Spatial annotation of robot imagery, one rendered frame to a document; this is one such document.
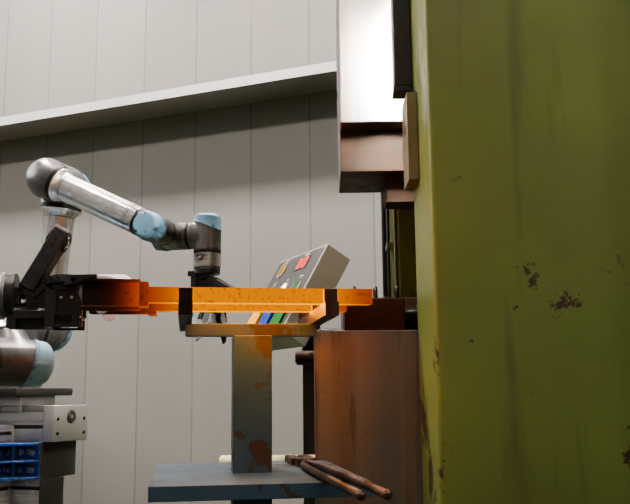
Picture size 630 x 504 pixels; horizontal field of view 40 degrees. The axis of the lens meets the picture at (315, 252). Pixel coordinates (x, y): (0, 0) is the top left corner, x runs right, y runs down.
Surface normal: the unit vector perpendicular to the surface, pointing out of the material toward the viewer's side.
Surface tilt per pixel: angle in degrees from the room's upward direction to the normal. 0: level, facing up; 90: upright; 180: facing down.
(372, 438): 90
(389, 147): 90
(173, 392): 90
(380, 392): 90
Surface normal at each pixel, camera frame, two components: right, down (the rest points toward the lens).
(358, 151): -0.01, -0.17
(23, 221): -0.39, -0.14
